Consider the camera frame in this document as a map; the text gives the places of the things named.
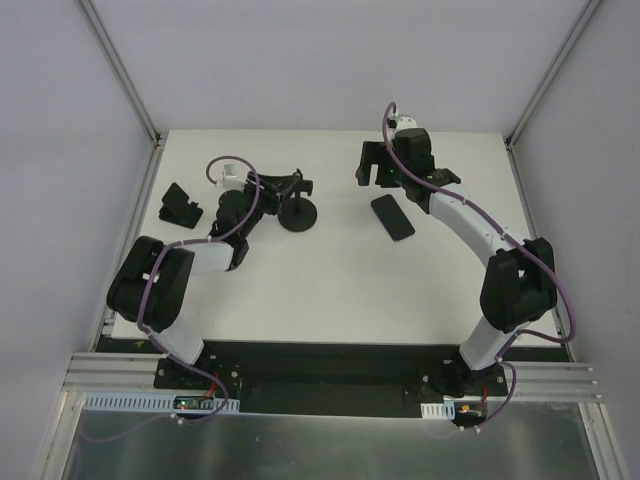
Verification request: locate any black smartphone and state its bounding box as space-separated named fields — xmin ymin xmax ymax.
xmin=370 ymin=194 xmax=415 ymax=242

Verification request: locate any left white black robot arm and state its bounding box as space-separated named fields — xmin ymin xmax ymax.
xmin=107 ymin=170 xmax=317 ymax=389

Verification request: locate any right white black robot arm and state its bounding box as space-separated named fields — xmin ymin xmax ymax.
xmin=355 ymin=127 xmax=557 ymax=395

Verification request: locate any black round-base phone stand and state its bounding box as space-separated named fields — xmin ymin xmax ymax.
xmin=277 ymin=193 xmax=318 ymax=233

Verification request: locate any black folding phone stand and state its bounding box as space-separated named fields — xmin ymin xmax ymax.
xmin=158 ymin=182 xmax=204 ymax=229

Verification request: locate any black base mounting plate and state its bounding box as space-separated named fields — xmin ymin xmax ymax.
xmin=94 ymin=335 xmax=574 ymax=419

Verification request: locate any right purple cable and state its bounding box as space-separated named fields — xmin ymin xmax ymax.
xmin=381 ymin=102 xmax=577 ymax=440

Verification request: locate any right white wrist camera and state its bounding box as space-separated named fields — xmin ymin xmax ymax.
xmin=388 ymin=115 xmax=418 ymax=133

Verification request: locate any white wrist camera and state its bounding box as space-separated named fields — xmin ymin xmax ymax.
xmin=218 ymin=163 xmax=244 ymax=191
xmin=388 ymin=115 xmax=418 ymax=133

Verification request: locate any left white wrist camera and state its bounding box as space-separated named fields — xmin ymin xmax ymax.
xmin=218 ymin=163 xmax=244 ymax=191

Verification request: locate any right white slotted cable duct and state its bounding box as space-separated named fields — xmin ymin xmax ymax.
xmin=420 ymin=401 xmax=455 ymax=421

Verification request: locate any white slotted cable duct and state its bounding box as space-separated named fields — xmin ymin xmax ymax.
xmin=84 ymin=393 xmax=240 ymax=415
xmin=420 ymin=401 xmax=455 ymax=421

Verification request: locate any front aluminium rail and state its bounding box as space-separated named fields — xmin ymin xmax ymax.
xmin=62 ymin=352 xmax=604 ymax=403

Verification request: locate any right aluminium frame post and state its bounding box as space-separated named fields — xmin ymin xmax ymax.
xmin=504 ymin=0 xmax=606 ymax=151

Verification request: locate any aluminium frame post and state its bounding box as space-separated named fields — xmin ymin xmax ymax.
xmin=75 ymin=0 xmax=163 ymax=146
xmin=504 ymin=0 xmax=606 ymax=151

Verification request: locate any left aluminium frame post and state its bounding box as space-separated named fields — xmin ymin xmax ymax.
xmin=75 ymin=0 xmax=163 ymax=146

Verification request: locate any left white slotted cable duct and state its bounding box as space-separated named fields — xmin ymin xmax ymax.
xmin=84 ymin=393 xmax=240 ymax=415

